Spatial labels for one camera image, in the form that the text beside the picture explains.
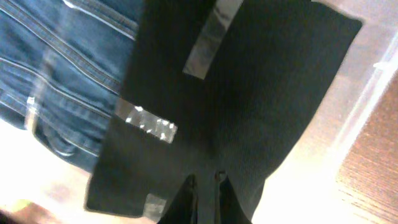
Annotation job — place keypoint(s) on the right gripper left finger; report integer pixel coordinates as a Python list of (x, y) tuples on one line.
[(183, 209)]

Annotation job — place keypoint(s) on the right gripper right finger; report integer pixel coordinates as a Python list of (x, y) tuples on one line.
[(227, 207)]

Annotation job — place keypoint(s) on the black garment with tape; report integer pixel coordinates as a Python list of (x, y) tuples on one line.
[(215, 86)]

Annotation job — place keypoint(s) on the dark blue jeans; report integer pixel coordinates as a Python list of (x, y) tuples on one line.
[(62, 66)]

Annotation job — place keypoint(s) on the clear plastic storage bin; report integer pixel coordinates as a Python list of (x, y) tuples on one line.
[(342, 170)]

